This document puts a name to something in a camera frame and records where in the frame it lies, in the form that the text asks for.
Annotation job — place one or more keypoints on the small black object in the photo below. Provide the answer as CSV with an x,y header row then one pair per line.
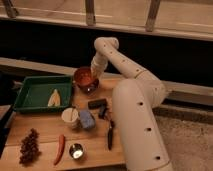
x,y
102,112

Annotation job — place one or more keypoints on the red chili pepper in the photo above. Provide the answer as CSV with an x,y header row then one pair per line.
x,y
61,145

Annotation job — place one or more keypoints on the green plastic tray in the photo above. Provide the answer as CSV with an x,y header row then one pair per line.
x,y
36,91

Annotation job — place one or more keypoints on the black rectangular block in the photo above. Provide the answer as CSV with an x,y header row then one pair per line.
x,y
97,103

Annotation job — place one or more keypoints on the wooden board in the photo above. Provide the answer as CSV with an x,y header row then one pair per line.
x,y
49,127

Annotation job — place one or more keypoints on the orange bowl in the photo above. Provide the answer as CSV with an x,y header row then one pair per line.
x,y
83,77

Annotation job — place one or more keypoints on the bunch of dark grapes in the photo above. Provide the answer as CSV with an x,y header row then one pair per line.
x,y
29,148

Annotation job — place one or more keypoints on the black handled knife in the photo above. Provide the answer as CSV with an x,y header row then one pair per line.
x,y
110,134

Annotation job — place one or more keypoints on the purple bowl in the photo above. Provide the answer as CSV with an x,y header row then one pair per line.
x,y
89,88

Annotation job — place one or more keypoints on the blue sponge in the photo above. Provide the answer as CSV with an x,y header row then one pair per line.
x,y
86,119

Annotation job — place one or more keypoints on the white cup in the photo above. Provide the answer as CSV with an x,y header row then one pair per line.
x,y
71,117

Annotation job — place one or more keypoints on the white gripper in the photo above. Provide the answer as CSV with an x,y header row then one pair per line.
x,y
96,70

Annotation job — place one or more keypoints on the small metal cup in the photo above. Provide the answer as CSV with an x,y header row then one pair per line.
x,y
76,151

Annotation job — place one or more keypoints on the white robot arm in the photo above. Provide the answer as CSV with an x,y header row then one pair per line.
x,y
133,100

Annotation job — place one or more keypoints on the yellow corn cob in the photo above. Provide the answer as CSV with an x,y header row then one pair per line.
x,y
54,99

